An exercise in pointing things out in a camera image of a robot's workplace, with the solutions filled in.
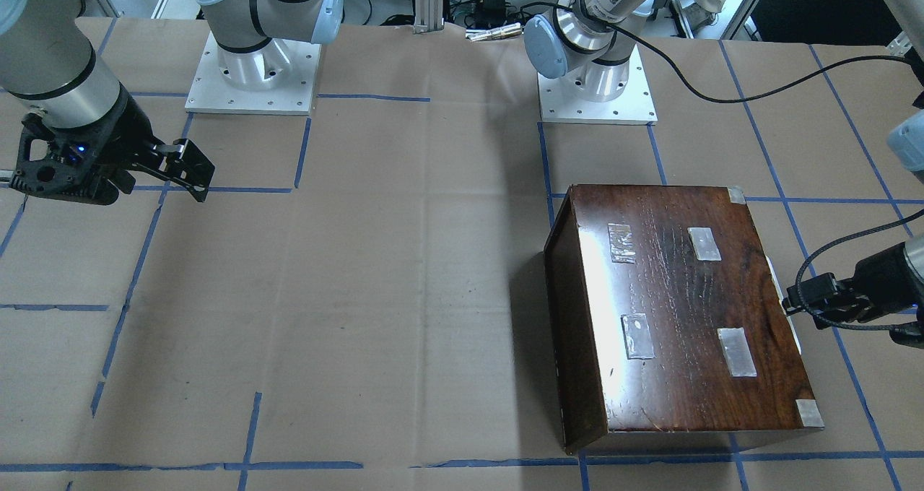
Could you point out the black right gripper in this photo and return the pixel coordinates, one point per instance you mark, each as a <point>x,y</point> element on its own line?
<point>124,138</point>

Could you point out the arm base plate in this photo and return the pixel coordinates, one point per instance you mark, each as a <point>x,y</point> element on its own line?
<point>278,79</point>

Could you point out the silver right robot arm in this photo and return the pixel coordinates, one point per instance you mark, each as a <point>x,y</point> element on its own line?
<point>48,64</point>

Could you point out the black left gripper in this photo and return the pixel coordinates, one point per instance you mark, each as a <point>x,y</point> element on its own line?
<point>882,269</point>

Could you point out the grey tape patch with spots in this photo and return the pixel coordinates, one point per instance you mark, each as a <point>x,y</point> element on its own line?
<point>637,337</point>

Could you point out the grey tape patch far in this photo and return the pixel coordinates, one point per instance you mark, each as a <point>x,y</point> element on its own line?
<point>621,240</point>

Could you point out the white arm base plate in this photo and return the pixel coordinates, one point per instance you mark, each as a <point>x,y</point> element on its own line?
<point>619,95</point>

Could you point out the dark wooden drawer box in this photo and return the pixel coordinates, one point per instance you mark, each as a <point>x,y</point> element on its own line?
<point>684,400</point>

